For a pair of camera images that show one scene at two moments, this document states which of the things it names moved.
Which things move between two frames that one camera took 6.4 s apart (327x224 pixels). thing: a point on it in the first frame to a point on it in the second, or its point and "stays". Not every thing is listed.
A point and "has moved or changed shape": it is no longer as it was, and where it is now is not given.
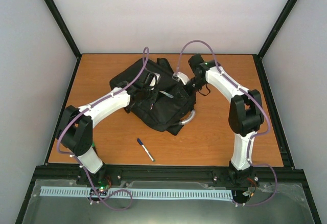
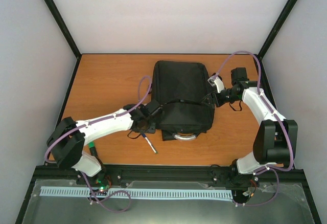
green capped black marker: (93, 146) stays
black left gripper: (154, 99) to (151, 130)
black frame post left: (59, 21) stays
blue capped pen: (141, 144) to (149, 142)
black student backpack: (157, 101) has moved or changed shape
